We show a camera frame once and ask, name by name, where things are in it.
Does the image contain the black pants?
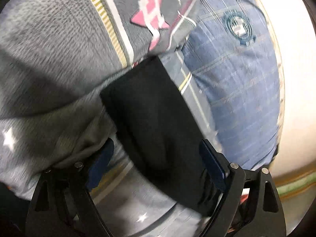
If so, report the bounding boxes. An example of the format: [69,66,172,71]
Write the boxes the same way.
[100,55,224,218]

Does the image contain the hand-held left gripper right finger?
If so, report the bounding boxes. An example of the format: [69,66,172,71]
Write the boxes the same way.
[199,139,287,237]

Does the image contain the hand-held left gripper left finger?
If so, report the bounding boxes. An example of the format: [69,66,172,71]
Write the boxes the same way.
[26,138,116,237]

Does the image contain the grey garment with pink star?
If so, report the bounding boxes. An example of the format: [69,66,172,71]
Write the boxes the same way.
[0,0,218,237]

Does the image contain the blue plaid shirt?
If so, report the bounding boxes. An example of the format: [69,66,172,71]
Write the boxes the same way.
[181,0,283,171]

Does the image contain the wooden green framed panel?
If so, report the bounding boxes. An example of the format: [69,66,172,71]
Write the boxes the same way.
[274,169,316,201]

